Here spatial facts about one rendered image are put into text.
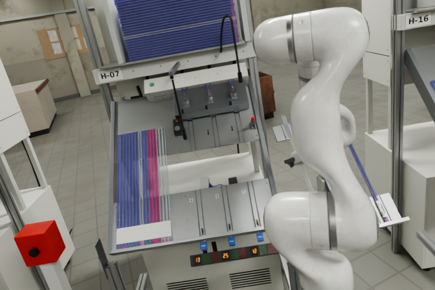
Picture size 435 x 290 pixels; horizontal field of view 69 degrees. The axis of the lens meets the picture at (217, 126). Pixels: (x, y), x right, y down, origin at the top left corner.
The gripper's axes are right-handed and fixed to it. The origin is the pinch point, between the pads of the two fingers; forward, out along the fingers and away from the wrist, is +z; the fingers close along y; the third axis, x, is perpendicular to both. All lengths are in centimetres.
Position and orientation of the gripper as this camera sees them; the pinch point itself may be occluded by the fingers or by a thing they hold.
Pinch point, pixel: (300, 160)
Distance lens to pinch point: 128.6
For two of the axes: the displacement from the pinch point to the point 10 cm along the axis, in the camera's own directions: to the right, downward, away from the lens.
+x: 2.2, 9.3, -3.0
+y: -9.7, 2.1, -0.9
